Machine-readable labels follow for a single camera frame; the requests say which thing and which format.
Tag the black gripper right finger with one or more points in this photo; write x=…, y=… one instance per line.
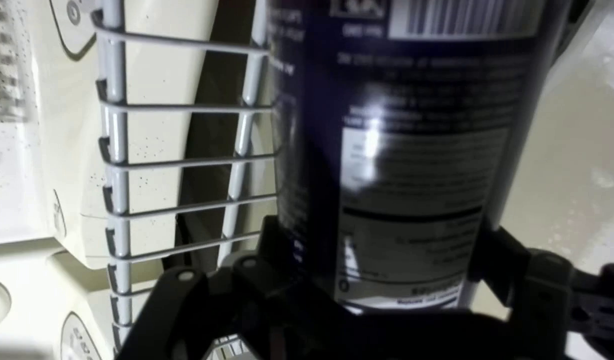
x=547, y=297

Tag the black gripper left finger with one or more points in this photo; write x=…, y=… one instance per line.
x=189, y=311

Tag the blue can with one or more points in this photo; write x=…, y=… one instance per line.
x=401, y=125

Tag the white washing machine far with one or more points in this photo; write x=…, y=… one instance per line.
x=51, y=305

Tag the white wire shelf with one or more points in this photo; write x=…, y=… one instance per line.
x=114, y=142

